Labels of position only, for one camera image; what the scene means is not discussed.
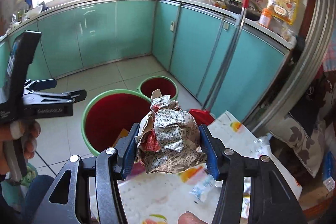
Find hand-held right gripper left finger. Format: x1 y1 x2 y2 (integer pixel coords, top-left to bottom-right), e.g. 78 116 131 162
33 122 141 224

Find fruit print tablecloth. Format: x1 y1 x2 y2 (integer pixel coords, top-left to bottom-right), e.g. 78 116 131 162
89 110 303 224

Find large red bucket green rim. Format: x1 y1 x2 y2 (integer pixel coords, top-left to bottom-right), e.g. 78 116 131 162
81 89 152 158

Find teal kitchen cabinets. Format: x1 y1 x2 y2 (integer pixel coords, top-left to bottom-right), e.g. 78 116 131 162
0 0 293 119

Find blue tissue packet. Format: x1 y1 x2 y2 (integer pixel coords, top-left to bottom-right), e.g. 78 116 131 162
321 152 336 192

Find plaid hanging cloth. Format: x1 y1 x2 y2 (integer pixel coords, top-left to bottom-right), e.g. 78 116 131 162
322 51 336 75

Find red handled mop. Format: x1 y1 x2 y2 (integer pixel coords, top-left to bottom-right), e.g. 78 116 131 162
188 0 253 127

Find yellow snack packet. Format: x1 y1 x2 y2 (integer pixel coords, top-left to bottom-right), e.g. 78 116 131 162
266 0 300 25

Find person's left hand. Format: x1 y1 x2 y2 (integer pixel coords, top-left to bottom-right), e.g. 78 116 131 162
0 120 42 160

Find small red bucket green rim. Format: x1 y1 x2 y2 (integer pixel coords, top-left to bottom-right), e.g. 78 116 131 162
137 76 179 102

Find metal wok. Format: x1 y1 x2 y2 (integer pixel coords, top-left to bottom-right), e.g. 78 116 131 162
223 0 263 18

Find orange lidded jar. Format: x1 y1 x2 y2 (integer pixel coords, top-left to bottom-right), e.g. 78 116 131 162
259 8 274 28

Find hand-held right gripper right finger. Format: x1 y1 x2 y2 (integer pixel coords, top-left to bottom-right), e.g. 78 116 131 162
198 124 307 224

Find cardboard box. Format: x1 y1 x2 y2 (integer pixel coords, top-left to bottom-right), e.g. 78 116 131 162
297 182 336 214

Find person's leg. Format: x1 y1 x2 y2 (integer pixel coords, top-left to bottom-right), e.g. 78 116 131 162
20 174 55 224

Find person's right hand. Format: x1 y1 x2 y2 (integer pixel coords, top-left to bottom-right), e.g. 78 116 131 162
178 211 209 224

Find metal sliding door frame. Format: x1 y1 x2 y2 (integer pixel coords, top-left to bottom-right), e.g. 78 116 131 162
244 0 336 133

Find clear plastic bottle white label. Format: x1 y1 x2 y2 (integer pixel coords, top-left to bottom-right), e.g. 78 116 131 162
189 174 224 205

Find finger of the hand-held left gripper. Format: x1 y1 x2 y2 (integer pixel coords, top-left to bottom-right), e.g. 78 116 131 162
25 90 87 107
23 79 57 95

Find leaf print pillow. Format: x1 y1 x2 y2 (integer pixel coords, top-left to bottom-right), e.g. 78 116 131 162
270 114 329 179

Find printed paper ball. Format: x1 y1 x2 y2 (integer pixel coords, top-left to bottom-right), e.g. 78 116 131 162
134 89 208 175

